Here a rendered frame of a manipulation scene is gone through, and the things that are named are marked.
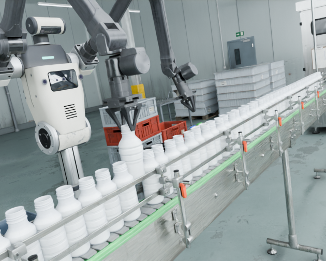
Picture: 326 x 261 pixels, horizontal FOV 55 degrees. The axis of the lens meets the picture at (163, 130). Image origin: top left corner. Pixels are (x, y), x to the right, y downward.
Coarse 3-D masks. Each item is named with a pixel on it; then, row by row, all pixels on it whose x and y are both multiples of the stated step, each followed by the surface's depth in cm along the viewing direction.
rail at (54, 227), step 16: (256, 128) 154; (176, 160) 101; (208, 160) 117; (144, 176) 88; (112, 192) 79; (64, 224) 68; (112, 224) 79; (32, 240) 62; (80, 240) 71; (0, 256) 57; (64, 256) 68
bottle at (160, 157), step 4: (156, 144) 101; (160, 144) 100; (152, 148) 99; (156, 148) 98; (160, 148) 98; (156, 152) 98; (160, 152) 98; (156, 156) 98; (160, 156) 98; (164, 156) 99; (156, 160) 98; (160, 160) 98; (164, 160) 98; (168, 160) 100; (160, 164) 97; (168, 168) 99; (168, 172) 99; (168, 176) 99; (172, 188) 101; (172, 192) 101; (164, 196) 100
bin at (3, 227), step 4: (28, 212) 119; (32, 212) 118; (28, 216) 120; (32, 216) 118; (4, 220) 116; (28, 220) 121; (32, 220) 119; (0, 224) 115; (4, 224) 116; (0, 228) 115; (4, 228) 116; (0, 232) 115; (4, 232) 116
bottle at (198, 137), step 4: (192, 128) 119; (196, 128) 116; (196, 132) 116; (200, 132) 117; (196, 136) 116; (200, 136) 117; (196, 140) 116; (200, 140) 116; (204, 140) 117; (200, 148) 116; (204, 148) 117; (200, 152) 116; (204, 152) 117; (200, 156) 117; (204, 156) 117; (204, 160) 117; (208, 164) 119; (204, 168) 118
